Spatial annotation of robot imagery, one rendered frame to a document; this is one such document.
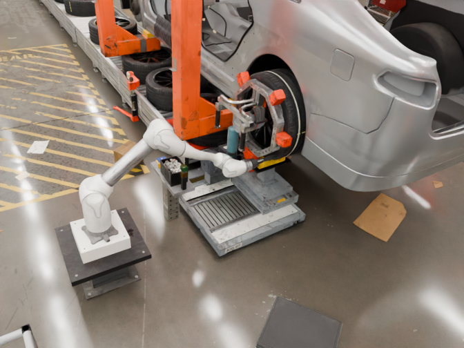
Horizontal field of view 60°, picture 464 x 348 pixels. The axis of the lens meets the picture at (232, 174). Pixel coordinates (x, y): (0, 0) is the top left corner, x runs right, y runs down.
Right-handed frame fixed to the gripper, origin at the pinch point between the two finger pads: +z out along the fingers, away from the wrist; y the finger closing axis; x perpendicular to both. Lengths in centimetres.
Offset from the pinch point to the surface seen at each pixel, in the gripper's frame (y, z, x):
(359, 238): -6, 58, -84
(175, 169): -24, -66, 14
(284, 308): 45, -56, -87
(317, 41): 72, 9, 55
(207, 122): -45, -19, 46
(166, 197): -53, -70, -2
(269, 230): -27, -7, -54
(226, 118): -46, 0, 45
